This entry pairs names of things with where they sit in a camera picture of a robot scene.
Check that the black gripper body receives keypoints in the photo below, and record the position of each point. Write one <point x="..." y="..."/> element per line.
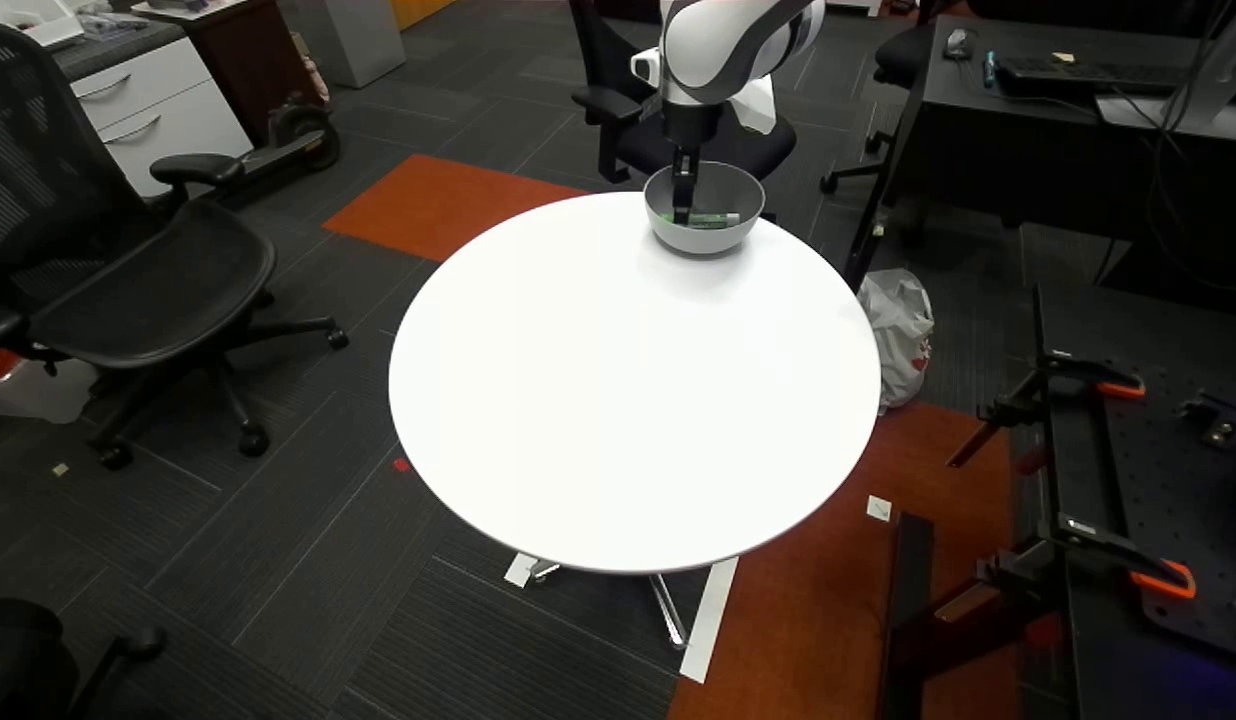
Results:
<point x="688" y="130"/>

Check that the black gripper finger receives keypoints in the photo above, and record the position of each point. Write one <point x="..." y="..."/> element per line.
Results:
<point x="682" y="188"/>

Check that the green marker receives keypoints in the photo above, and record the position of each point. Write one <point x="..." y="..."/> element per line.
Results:
<point x="715" y="216"/>

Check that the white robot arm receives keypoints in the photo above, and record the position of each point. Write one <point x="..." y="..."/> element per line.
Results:
<point x="719" y="57"/>

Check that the grey round bowl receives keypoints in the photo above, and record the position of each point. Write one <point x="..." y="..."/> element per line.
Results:
<point x="726" y="204"/>

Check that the round white table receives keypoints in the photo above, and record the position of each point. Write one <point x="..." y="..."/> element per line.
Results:
<point x="596" y="401"/>

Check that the white plastic bag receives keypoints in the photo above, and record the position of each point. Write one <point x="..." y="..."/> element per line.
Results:
<point x="900" y="327"/>

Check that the white paper scrap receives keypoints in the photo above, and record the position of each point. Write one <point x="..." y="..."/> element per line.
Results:
<point x="878" y="510"/>

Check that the black desk right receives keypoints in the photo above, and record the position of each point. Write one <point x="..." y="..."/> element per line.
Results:
<point x="1073" y="126"/>

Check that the white drawer cabinet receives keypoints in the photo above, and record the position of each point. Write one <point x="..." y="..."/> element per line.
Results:
<point x="150" y="95"/>

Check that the black workbench with clamps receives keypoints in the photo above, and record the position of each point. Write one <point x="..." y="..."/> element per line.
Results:
<point x="1156" y="473"/>

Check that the black mesh office chair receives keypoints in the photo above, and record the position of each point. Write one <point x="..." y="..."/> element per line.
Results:
<point x="88" y="269"/>

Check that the orange handled clamp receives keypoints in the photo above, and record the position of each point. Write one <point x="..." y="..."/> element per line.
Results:
<point x="1028" y="564"/>
<point x="1028" y="399"/>

